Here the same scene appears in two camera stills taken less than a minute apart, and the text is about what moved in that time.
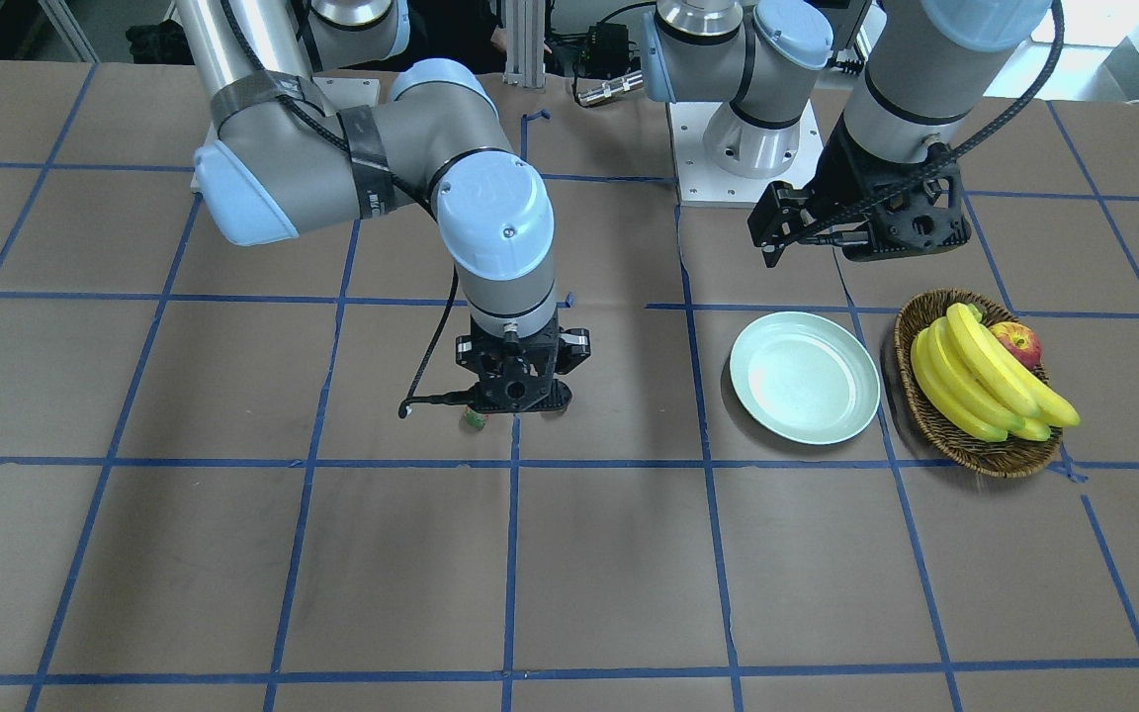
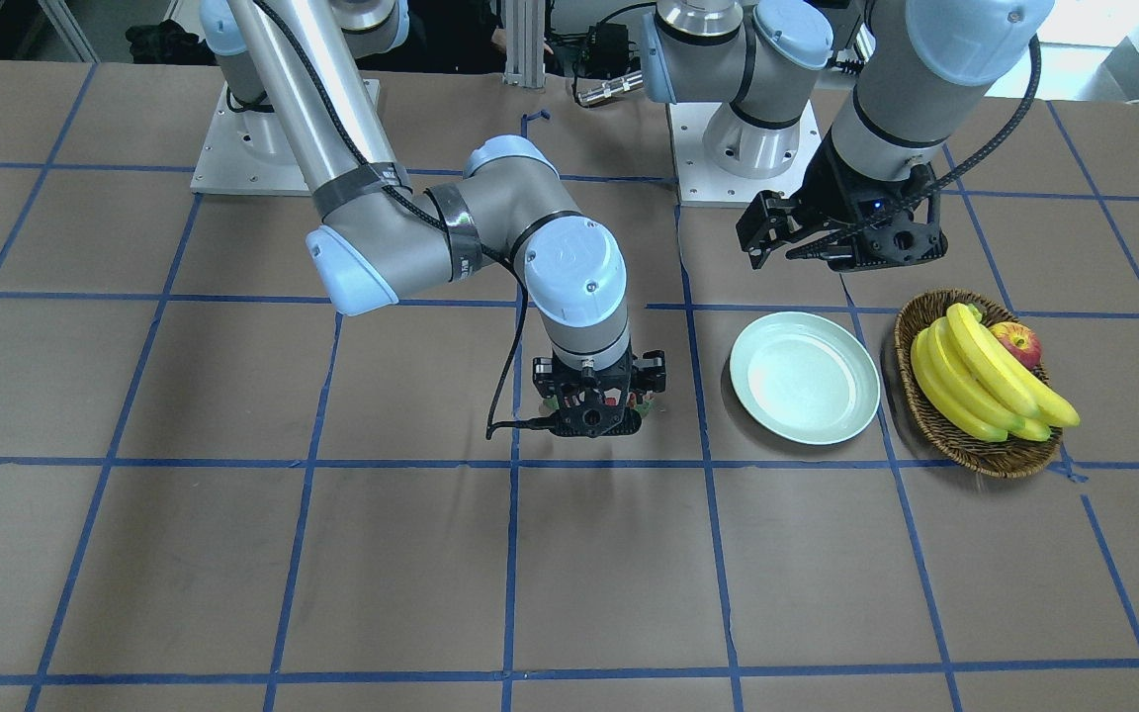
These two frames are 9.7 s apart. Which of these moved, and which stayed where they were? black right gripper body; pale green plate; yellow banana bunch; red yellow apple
Moved: black right gripper body
Stayed: yellow banana bunch; pale green plate; red yellow apple
